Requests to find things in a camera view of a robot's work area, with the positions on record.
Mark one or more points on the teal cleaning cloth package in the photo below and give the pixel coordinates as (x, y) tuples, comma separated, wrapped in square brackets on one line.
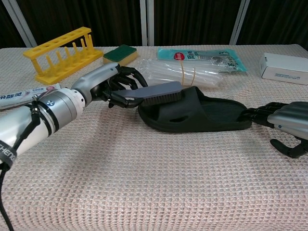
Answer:
[(168, 55)]

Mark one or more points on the beige waffle tablecloth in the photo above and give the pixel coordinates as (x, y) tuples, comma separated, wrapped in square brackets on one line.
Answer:
[(154, 180)]

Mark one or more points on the black rubber slipper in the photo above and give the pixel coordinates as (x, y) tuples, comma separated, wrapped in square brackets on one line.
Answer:
[(192, 108)]

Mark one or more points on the green yellow sponge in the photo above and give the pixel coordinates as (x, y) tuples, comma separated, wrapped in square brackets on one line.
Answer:
[(125, 54)]

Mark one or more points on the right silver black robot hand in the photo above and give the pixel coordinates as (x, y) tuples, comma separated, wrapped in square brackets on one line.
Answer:
[(291, 115)]

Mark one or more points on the yellow test tube rack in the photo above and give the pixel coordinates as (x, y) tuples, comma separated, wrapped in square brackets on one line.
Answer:
[(51, 49)]

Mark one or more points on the dark green curtain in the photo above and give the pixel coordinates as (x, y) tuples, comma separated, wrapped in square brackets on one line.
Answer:
[(4, 31), (276, 21), (84, 19), (192, 19)]

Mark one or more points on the grey scrubbing brush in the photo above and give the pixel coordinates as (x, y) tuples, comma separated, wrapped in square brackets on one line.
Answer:
[(158, 90)]

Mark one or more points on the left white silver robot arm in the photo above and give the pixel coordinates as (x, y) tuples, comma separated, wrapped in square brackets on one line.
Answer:
[(57, 108)]

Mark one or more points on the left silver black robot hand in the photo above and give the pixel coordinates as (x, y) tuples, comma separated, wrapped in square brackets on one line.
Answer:
[(96, 77)]

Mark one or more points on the yellow rubber band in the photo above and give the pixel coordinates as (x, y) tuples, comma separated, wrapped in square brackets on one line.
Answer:
[(183, 72), (194, 75)]

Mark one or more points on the clear plastic tube bundle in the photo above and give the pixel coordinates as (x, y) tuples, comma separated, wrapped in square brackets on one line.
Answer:
[(168, 71)]

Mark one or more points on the white partition frame post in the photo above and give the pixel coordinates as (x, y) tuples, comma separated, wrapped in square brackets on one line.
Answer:
[(21, 21), (239, 21), (143, 24)]

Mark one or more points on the white toothpaste tube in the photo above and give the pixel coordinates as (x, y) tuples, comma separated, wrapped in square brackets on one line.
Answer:
[(21, 95)]

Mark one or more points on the white cardboard box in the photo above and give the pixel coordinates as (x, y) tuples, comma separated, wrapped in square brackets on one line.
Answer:
[(281, 65)]

